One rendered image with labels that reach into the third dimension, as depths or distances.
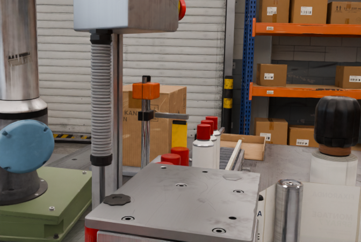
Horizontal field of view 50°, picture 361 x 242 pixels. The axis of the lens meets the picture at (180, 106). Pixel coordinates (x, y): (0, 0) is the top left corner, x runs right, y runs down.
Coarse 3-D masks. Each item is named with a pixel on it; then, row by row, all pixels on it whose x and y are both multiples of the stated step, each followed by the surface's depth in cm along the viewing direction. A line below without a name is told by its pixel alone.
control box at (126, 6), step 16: (80, 0) 63; (96, 0) 60; (112, 0) 56; (128, 0) 53; (144, 0) 55; (160, 0) 57; (176, 0) 59; (80, 16) 64; (96, 16) 60; (112, 16) 56; (128, 16) 54; (144, 16) 55; (160, 16) 57; (176, 16) 59; (128, 32) 64; (144, 32) 63; (160, 32) 62
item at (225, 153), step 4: (220, 148) 155; (224, 148) 155; (228, 148) 155; (232, 148) 155; (240, 148) 156; (220, 152) 148; (224, 152) 148; (228, 152) 148; (232, 152) 148; (220, 156) 143; (224, 156) 143; (228, 156) 143; (236, 156) 143; (220, 160) 137; (224, 160) 137; (228, 160) 137; (236, 160) 138; (220, 164) 132; (224, 164) 132; (220, 168) 127; (224, 168) 127; (232, 168) 127
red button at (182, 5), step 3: (180, 0) 62; (183, 0) 62; (180, 3) 62; (183, 3) 62; (180, 6) 62; (183, 6) 62; (180, 9) 62; (183, 9) 62; (180, 12) 62; (183, 12) 62; (180, 15) 62; (183, 15) 63; (180, 18) 63
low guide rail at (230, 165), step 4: (240, 140) 154; (236, 144) 147; (240, 144) 150; (236, 148) 141; (236, 152) 136; (232, 156) 129; (232, 160) 124; (228, 164) 120; (232, 164) 123; (228, 168) 115
